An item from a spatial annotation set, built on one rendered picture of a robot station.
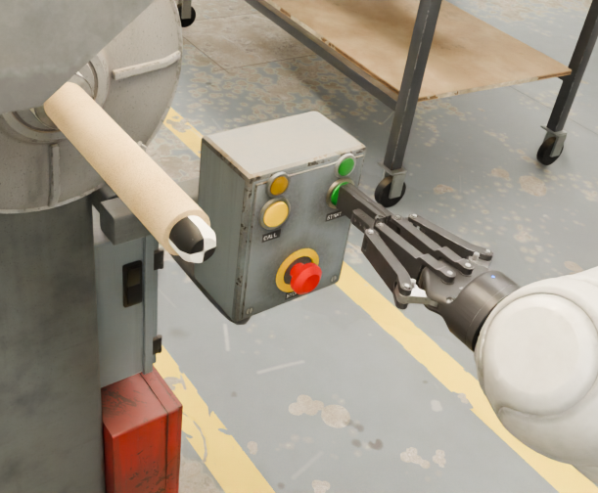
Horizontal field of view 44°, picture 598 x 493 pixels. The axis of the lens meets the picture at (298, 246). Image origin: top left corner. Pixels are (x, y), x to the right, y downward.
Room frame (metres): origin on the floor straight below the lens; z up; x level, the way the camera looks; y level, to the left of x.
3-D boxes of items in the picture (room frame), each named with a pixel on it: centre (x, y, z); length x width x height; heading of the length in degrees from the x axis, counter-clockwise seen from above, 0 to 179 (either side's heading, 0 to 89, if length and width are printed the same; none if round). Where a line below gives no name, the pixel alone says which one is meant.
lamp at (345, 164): (0.71, -0.04, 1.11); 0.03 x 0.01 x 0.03; 132
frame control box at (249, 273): (0.75, 0.10, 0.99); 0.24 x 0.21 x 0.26; 42
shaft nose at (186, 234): (0.35, 0.06, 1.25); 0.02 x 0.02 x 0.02; 42
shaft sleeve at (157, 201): (0.42, 0.13, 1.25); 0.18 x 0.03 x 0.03; 42
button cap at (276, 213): (0.65, 0.03, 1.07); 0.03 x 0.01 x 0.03; 132
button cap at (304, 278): (0.68, -0.01, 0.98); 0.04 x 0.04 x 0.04; 42
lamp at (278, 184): (0.65, 0.03, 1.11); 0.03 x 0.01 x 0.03; 132
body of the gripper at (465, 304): (0.56, -0.17, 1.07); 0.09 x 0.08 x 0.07; 42
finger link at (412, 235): (0.62, -0.13, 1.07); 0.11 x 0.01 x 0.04; 40
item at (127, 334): (0.81, 0.26, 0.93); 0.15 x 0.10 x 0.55; 42
